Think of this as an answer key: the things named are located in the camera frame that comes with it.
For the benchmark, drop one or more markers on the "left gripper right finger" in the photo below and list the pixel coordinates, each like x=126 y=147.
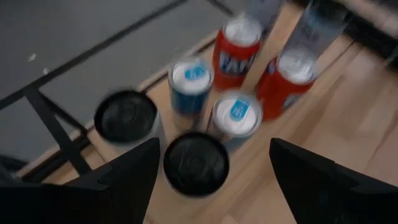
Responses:
x=335 y=199

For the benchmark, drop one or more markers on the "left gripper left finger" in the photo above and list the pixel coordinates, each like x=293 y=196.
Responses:
x=77 y=202

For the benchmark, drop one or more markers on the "white Celsius tropical can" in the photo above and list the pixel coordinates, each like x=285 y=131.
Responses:
x=126 y=116
x=196 y=163

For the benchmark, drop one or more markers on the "blue silver Red Bull can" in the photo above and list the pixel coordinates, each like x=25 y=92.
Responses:
x=237 y=115
x=189 y=93

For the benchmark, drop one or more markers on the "white Celsius Arctic can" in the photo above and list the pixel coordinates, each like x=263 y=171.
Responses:
x=314 y=28

